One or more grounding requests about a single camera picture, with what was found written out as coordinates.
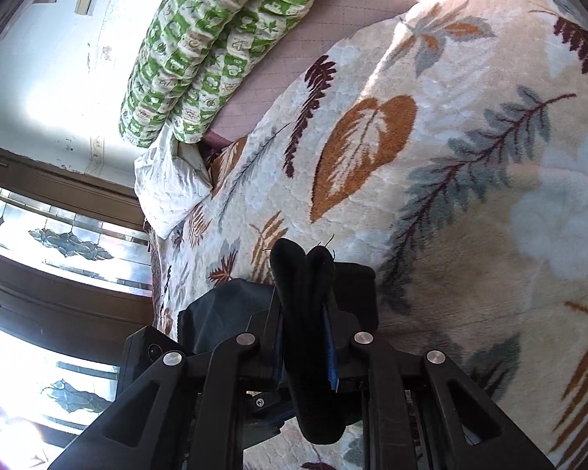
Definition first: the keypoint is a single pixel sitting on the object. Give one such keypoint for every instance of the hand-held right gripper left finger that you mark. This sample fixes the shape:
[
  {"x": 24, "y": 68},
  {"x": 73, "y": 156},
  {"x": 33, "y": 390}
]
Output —
[{"x": 225, "y": 367}]

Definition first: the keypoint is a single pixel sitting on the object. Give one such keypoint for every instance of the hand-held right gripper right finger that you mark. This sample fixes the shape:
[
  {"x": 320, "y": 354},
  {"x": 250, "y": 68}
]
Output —
[{"x": 331, "y": 352}]

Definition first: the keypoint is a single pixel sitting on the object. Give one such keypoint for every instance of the black pants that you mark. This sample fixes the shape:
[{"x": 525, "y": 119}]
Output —
[{"x": 304, "y": 303}]

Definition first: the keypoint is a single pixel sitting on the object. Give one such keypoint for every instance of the brown framed glass door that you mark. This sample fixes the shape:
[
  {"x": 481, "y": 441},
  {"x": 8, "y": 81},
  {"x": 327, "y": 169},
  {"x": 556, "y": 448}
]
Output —
[{"x": 54, "y": 303}]

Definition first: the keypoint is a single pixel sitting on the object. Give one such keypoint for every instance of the white printed pillow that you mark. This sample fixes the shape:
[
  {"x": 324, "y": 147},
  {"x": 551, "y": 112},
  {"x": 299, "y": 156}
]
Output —
[{"x": 171, "y": 191}]

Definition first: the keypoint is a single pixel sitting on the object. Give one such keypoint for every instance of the leaf printed blanket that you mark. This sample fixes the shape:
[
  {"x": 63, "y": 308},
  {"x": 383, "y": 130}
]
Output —
[{"x": 470, "y": 156}]

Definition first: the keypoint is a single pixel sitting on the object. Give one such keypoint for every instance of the pink bed sheet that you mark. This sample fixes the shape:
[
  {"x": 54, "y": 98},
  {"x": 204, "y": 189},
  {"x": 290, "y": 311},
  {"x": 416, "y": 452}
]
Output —
[{"x": 294, "y": 54}]

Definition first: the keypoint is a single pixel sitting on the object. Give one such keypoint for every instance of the green patterned folded quilt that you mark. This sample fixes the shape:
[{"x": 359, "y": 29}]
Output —
[{"x": 201, "y": 49}]

